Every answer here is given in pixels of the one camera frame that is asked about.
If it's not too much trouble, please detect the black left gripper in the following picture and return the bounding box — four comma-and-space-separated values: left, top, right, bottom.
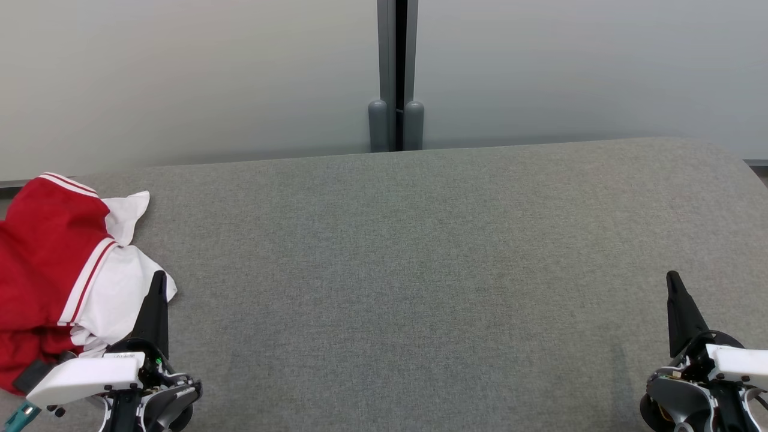
107, 271, 181, 386

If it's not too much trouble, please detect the red white basketball jersey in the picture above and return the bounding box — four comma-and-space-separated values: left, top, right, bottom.
0, 173, 178, 395

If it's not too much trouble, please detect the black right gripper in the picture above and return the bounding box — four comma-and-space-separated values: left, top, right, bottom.
666, 270, 745, 371

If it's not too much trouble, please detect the grey metal partition post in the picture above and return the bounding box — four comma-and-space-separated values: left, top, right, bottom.
377, 0, 419, 151

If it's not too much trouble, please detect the grey cylindrical post foot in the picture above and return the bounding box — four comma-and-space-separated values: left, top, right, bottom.
368, 100, 389, 153
403, 100, 425, 151

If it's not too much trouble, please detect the teal left cable connector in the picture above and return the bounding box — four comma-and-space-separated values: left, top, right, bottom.
0, 401, 41, 432

